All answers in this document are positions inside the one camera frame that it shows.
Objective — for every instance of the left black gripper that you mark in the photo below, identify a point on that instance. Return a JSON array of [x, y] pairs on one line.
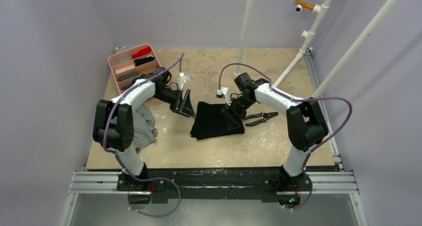
[[186, 109]]

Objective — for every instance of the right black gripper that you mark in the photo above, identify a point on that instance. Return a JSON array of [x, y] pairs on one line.
[[232, 110]]

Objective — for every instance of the black underwear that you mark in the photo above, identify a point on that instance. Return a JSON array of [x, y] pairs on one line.
[[210, 122]]

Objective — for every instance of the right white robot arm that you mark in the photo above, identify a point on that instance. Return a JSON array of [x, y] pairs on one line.
[[305, 122]]

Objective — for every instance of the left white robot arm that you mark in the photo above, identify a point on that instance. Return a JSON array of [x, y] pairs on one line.
[[114, 125]]

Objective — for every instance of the grey striped underwear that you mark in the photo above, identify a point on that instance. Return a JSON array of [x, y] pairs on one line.
[[145, 132]]

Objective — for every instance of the black rolled garment upper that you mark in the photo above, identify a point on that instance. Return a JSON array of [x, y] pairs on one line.
[[141, 61]]

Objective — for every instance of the red rolled garment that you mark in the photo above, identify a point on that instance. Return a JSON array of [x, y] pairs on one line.
[[142, 52]]

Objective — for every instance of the pink divided organizer tray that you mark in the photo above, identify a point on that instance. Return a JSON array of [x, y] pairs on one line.
[[127, 64]]

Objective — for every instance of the dark grey rolled garment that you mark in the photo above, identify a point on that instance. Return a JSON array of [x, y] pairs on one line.
[[128, 76]]

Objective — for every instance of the beige rolled garment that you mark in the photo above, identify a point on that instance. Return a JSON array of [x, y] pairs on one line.
[[124, 69]]

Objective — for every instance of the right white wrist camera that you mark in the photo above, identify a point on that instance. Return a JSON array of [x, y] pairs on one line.
[[224, 93]]

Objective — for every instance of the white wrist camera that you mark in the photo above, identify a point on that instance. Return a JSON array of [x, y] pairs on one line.
[[182, 80], [224, 93]]

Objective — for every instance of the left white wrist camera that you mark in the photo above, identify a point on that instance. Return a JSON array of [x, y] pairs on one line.
[[182, 80]]

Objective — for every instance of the black handled pliers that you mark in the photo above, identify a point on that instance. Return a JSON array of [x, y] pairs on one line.
[[261, 118]]

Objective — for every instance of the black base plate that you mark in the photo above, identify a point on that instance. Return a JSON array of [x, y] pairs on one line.
[[267, 184]]

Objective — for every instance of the aluminium rail frame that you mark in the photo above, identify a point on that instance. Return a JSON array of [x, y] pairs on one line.
[[264, 145]]

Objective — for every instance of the white pvc pipe frame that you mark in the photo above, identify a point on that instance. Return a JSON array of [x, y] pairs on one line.
[[307, 36]]

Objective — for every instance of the orange mounted camera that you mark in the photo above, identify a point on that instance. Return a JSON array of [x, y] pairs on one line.
[[300, 5]]

